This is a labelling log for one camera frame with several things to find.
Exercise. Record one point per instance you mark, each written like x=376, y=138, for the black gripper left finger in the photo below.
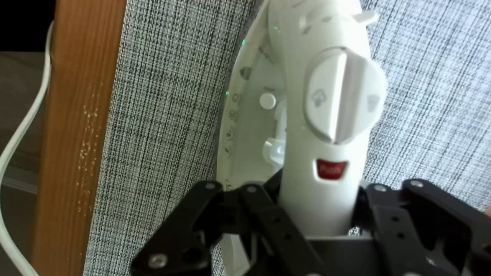
x=204, y=224

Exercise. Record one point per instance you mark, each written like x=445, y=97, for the white pressing iron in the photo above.
x=327, y=128

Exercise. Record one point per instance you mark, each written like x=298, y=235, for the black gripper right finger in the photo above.
x=424, y=230

